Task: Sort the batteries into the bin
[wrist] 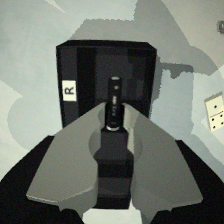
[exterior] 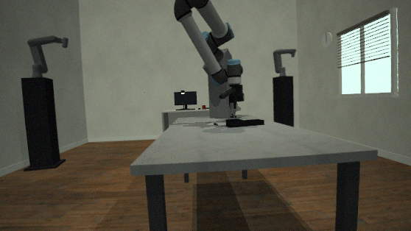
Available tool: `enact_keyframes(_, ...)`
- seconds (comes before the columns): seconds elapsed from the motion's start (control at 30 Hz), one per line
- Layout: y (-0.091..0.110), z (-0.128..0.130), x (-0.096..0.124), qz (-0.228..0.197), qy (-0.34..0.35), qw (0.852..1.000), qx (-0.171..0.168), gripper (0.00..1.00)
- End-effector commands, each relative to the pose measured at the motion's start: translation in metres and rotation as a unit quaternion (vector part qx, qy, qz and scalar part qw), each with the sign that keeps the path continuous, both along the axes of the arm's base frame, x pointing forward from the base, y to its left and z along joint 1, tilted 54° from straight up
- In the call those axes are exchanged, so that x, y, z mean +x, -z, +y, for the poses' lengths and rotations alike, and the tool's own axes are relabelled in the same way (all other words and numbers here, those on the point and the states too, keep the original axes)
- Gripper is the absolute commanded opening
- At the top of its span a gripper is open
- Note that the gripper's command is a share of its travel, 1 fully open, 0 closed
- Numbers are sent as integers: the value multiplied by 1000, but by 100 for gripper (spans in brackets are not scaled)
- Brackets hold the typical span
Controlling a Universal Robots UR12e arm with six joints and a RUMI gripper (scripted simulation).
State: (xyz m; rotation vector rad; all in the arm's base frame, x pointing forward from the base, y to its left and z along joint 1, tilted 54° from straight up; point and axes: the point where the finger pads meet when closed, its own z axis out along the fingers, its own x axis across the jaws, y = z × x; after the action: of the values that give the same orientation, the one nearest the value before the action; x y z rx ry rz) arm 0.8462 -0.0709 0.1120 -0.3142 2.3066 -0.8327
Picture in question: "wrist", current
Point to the cream domino tile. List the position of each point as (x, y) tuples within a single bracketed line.
[(215, 111)]

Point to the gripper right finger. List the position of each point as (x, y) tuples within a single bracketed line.
[(168, 175)]

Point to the black bin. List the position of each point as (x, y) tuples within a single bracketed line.
[(79, 95)]

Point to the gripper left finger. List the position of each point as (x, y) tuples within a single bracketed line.
[(58, 173)]

